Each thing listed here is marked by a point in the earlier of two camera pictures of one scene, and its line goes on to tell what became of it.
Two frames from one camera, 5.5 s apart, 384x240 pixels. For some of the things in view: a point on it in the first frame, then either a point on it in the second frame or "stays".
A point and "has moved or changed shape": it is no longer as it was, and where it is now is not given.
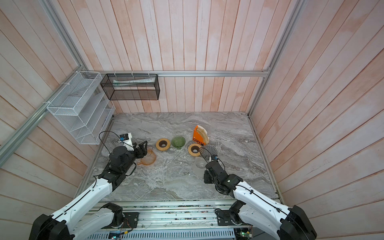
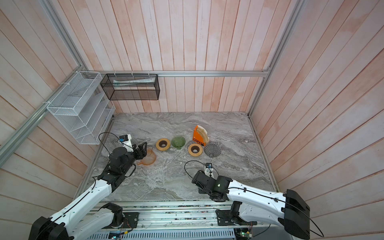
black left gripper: (144, 151) stays
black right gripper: (206, 178) -> (200, 190)
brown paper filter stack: (204, 133) stays
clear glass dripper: (208, 151) has moved or changed shape
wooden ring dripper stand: (162, 144) stays
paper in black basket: (120, 83) stays
